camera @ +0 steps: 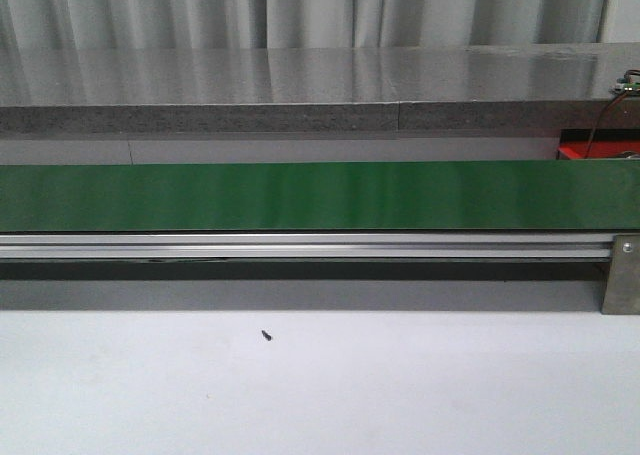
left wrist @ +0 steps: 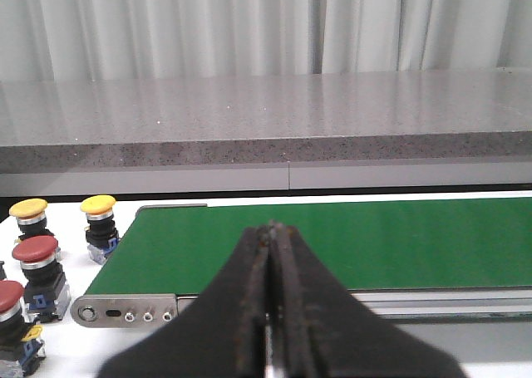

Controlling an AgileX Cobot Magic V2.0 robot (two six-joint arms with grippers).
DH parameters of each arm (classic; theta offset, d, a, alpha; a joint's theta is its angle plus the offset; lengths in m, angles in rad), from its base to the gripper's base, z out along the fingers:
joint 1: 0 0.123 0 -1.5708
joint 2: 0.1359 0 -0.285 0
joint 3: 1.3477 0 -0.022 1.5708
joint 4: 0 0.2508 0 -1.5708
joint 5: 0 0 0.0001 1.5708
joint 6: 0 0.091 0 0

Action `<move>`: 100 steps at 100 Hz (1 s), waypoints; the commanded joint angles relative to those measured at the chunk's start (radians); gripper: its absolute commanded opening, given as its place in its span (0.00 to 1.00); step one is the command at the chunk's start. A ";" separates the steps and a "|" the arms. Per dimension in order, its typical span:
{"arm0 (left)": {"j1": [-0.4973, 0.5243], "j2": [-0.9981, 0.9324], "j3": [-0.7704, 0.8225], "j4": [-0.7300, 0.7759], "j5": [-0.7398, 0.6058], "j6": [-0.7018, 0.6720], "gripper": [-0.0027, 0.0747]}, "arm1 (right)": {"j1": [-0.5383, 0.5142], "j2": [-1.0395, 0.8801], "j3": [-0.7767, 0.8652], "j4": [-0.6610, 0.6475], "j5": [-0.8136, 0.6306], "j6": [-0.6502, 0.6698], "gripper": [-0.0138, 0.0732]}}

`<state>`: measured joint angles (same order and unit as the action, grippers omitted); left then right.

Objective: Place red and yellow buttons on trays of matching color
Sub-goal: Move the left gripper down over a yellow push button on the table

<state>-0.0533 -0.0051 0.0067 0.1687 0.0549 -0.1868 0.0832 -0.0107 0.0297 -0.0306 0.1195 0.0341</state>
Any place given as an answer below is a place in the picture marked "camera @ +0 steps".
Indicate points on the aluminium conveyor side rail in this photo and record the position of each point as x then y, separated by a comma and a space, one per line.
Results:
501, 245

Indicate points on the small green circuit board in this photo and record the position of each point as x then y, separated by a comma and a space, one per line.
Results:
627, 84

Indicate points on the grey pleated curtain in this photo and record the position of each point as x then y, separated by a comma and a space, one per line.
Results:
245, 24

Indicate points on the metal conveyor support bracket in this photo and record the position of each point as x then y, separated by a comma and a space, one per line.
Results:
622, 293

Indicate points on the green conveyor belt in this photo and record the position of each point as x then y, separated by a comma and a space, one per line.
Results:
600, 195

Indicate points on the red plastic tray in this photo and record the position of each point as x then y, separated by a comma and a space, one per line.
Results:
598, 150

